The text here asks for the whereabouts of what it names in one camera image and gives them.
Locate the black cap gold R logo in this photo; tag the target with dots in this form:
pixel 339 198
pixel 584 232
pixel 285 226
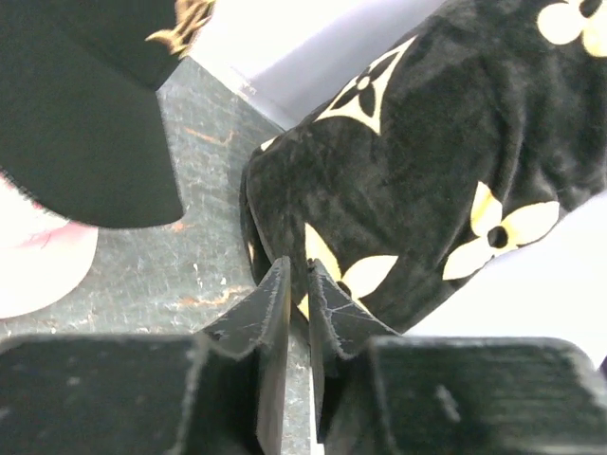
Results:
pixel 82 132

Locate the pink cap with R logo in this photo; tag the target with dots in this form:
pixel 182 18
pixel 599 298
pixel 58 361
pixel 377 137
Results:
pixel 44 256

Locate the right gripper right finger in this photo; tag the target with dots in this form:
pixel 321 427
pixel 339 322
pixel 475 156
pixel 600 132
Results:
pixel 378 392

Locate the black floral blanket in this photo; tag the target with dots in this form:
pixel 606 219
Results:
pixel 469 138

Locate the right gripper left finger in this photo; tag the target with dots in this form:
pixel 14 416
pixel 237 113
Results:
pixel 218 391

